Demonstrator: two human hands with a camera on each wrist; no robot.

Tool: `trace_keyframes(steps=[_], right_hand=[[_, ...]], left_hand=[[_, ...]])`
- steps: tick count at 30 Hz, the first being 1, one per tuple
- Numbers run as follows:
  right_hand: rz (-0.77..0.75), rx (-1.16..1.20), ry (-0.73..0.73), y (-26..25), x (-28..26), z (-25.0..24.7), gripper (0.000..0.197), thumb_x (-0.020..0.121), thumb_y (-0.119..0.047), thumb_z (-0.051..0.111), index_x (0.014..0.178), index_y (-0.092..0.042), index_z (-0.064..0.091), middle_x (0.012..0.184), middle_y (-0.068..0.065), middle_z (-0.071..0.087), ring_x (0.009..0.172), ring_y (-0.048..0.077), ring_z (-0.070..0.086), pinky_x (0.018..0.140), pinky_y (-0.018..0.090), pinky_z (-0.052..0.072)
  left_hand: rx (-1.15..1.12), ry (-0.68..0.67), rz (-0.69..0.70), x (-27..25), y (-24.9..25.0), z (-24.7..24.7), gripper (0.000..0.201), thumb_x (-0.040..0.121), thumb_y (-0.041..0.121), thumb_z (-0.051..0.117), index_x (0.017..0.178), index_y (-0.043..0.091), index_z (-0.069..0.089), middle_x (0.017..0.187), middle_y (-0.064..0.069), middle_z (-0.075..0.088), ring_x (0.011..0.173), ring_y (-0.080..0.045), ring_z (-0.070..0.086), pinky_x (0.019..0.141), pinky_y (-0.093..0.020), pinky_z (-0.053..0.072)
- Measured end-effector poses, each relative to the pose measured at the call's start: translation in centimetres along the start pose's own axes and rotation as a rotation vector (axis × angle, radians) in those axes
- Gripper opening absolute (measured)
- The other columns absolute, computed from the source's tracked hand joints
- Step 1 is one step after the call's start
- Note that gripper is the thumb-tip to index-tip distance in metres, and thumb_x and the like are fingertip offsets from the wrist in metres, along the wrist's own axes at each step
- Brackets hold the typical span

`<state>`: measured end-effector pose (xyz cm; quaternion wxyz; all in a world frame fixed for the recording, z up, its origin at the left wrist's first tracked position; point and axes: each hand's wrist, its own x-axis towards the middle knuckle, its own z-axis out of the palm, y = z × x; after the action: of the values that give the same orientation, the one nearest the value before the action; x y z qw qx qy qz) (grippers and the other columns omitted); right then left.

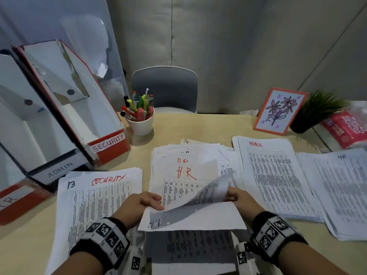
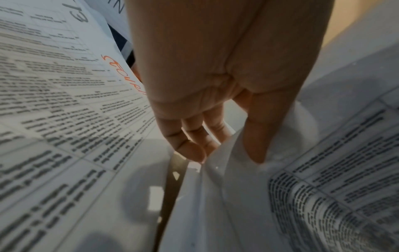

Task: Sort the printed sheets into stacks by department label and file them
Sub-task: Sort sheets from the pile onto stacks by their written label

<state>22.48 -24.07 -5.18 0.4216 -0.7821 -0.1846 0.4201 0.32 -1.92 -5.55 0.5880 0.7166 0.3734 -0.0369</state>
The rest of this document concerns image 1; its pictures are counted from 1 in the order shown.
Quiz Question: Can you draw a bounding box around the person's left hand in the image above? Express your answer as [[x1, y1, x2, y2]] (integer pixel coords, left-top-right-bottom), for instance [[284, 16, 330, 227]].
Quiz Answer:
[[112, 191, 165, 230]]

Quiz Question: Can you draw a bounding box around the person's right hand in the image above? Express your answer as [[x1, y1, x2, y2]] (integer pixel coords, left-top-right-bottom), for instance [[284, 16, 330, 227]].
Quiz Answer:
[[225, 187, 266, 224]]

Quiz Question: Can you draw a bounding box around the admin paper pile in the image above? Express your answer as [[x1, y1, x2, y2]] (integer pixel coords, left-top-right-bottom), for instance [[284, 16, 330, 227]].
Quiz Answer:
[[231, 136, 323, 222]]

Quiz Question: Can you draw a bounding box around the security paper pile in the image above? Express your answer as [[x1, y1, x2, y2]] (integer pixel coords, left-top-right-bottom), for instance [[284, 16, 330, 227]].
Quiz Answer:
[[45, 167, 144, 275]]

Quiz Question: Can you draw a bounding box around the unsorted paper pile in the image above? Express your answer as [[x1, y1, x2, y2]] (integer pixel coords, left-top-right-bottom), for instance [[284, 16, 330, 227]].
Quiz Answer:
[[143, 139, 253, 275]]

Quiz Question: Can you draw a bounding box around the HR paper pile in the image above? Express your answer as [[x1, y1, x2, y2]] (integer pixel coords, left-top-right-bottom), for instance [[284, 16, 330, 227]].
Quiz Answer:
[[297, 148, 367, 241]]

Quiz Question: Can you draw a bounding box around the black admin file box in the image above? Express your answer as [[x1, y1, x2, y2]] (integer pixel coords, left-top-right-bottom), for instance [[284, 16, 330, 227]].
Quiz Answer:
[[0, 48, 94, 186]]

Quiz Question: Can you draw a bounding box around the black right wristband with markers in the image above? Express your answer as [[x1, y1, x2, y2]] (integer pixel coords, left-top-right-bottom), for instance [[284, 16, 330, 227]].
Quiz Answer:
[[249, 211, 308, 264]]

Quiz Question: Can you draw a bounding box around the black wristband with markers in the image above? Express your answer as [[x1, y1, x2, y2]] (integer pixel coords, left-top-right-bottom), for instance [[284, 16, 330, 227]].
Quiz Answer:
[[70, 217, 131, 270], [249, 211, 308, 264]]

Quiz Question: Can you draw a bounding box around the black left wristband with markers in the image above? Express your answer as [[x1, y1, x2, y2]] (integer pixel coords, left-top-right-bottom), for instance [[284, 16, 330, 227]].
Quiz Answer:
[[70, 217, 131, 270]]

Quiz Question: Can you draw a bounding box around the white pen cup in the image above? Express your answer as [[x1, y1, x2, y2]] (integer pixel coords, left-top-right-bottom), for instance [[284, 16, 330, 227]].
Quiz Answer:
[[126, 107, 155, 136]]

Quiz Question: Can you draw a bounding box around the green plant in black pot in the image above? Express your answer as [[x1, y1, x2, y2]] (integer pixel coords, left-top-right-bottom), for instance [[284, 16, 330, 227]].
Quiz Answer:
[[289, 90, 350, 134]]

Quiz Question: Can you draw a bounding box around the orange framed flower drawing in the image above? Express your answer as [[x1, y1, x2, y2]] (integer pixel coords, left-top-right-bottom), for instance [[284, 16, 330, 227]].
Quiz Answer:
[[253, 87, 310, 136]]

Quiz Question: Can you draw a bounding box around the bunch of coloured markers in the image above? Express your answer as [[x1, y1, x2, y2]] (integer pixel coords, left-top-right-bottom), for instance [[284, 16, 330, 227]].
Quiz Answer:
[[120, 88, 154, 122]]

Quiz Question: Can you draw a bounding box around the grey chair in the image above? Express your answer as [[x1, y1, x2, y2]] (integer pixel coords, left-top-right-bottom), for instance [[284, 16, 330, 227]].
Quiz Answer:
[[131, 65, 199, 114]]

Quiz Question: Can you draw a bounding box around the red white paper towel pack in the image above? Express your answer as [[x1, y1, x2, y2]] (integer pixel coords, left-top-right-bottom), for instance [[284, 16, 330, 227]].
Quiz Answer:
[[314, 110, 367, 151]]

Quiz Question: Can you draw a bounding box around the clear plastic bag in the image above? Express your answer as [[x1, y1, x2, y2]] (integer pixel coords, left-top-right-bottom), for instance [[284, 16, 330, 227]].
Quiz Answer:
[[348, 100, 367, 115]]

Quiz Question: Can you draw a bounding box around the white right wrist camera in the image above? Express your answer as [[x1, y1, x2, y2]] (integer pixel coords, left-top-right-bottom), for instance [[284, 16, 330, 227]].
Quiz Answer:
[[235, 242, 258, 275]]

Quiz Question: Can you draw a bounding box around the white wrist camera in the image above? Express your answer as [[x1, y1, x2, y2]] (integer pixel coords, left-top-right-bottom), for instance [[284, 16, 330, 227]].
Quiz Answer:
[[235, 242, 258, 275], [130, 246, 147, 275]]

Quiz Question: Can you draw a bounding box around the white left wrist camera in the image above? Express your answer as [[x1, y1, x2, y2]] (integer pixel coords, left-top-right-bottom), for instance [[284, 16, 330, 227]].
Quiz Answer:
[[130, 246, 147, 275]]

